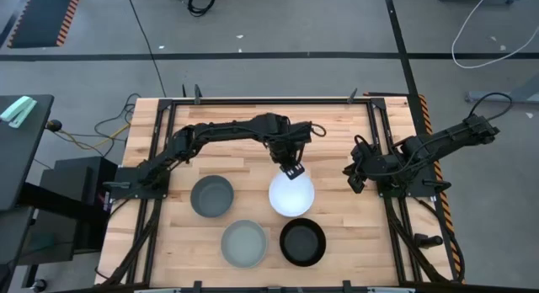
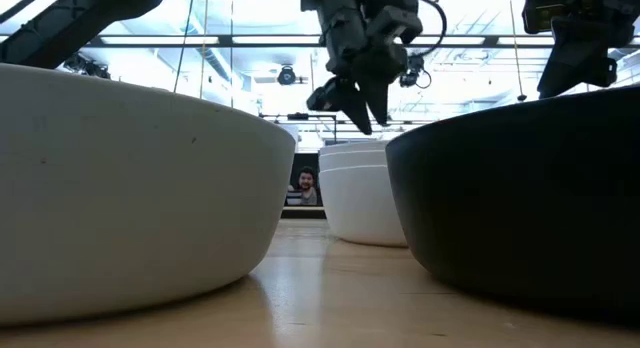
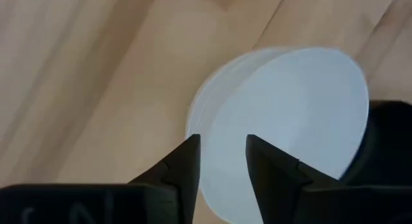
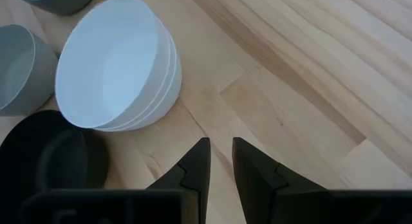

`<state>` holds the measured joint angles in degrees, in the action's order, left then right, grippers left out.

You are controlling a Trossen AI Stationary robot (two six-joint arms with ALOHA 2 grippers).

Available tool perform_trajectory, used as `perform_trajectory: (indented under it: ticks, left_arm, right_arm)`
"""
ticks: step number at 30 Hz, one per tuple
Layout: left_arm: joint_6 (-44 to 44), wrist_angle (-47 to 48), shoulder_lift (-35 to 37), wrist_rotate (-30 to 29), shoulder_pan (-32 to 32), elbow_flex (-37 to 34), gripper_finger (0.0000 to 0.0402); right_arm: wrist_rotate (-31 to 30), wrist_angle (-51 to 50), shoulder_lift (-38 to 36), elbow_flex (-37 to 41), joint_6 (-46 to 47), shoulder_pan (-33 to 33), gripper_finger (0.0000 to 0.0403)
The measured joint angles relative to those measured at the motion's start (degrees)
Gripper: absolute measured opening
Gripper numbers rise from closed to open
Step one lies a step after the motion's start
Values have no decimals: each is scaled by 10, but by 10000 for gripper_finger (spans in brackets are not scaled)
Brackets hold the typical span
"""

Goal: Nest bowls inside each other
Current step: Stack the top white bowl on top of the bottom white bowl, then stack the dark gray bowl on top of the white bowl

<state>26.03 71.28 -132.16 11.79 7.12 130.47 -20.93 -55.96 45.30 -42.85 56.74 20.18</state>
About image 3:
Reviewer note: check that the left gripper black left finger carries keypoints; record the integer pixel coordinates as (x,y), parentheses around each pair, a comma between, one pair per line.
(96,204)

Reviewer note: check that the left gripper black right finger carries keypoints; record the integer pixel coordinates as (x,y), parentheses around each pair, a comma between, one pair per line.
(322,204)

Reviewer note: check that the black bowl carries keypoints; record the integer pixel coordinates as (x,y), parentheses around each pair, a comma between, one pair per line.
(389,137)

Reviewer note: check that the small white bowl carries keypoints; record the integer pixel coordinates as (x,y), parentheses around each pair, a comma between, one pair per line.
(289,105)

